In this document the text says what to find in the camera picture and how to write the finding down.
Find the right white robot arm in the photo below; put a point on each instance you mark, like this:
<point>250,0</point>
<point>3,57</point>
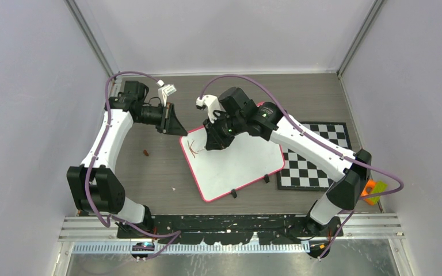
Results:
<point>234,113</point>

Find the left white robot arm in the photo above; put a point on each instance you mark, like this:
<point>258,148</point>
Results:
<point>93,184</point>

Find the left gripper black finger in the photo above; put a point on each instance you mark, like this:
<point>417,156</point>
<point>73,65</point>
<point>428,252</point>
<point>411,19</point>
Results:
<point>172,123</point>
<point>160,126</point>

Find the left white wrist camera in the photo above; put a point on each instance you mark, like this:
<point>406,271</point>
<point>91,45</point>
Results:
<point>165,90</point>

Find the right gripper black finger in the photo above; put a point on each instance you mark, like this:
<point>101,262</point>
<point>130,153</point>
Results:
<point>214,140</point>
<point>225,141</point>

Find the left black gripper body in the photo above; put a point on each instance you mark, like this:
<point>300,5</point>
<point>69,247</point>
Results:
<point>152,115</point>

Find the black white checkerboard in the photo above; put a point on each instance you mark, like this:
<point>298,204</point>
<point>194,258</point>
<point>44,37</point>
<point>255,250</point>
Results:
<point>301,175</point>

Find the pink framed whiteboard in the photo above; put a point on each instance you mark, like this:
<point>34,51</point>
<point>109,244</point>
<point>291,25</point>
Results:
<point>244,162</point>

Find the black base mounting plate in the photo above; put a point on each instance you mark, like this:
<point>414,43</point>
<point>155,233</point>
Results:
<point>269,229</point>

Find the orange plastic toy block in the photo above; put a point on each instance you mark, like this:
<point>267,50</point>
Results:
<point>368,188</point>

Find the green plastic toy brick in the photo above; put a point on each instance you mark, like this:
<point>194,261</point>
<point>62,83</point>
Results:
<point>380,187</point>

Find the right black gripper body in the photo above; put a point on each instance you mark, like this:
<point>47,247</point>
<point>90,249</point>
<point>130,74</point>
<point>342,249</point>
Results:
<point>224,125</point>

